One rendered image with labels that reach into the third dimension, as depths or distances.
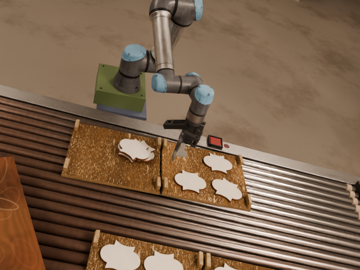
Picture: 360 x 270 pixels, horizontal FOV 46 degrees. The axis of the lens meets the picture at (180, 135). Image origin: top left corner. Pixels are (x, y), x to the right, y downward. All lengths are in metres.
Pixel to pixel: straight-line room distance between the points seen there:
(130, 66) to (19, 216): 1.03
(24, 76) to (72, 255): 2.61
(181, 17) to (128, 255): 1.04
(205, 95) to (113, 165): 0.51
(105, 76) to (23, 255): 1.24
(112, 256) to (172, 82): 0.70
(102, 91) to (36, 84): 1.70
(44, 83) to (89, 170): 2.18
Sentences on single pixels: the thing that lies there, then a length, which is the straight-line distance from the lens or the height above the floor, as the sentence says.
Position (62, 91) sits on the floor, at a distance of 3.85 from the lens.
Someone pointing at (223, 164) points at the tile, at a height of 0.95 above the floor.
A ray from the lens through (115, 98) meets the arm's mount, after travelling 2.27.
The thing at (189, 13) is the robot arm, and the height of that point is 1.51.
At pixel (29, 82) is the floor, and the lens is 3.91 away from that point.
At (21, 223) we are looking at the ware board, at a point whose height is 1.04.
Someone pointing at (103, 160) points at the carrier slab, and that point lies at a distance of 1.87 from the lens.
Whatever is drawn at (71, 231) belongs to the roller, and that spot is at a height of 0.92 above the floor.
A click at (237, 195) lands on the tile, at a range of 1.94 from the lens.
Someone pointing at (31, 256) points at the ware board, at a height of 1.04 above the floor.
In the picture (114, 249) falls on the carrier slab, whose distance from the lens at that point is 1.57.
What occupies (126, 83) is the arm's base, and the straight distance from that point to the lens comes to 2.24.
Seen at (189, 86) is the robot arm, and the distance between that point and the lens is 1.74.
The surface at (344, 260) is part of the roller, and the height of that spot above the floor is 0.92.
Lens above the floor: 2.20
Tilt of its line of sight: 36 degrees down
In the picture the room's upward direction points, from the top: 21 degrees clockwise
